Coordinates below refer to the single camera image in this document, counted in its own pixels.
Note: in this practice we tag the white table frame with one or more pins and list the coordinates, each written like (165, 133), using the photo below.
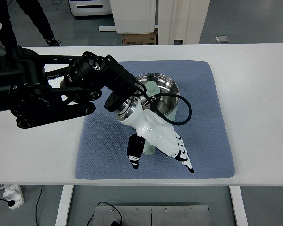
(235, 192)

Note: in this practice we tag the white cabinet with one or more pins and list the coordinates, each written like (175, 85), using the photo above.
(132, 17)

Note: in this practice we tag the white pillar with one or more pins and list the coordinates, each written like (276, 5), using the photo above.
(181, 20)

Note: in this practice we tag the grey floor plate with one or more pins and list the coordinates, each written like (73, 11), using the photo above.
(222, 39)

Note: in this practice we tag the cardboard box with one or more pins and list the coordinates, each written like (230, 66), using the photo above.
(139, 39)

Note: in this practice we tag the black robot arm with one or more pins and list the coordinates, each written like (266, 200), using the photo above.
(43, 89)

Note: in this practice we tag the green pot with handle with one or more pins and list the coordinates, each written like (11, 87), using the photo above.
(147, 103)

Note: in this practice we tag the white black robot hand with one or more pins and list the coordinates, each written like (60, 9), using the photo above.
(153, 129)

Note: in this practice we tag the glass lid green knob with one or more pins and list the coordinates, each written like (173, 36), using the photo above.
(156, 83)

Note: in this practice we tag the white appliance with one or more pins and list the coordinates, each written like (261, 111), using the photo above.
(90, 7)

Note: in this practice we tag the blue textured mat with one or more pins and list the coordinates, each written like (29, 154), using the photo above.
(102, 152)

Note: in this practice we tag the white power strip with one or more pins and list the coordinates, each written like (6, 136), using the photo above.
(13, 194)

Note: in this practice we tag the metal base plate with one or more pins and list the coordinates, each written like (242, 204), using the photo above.
(188, 215)

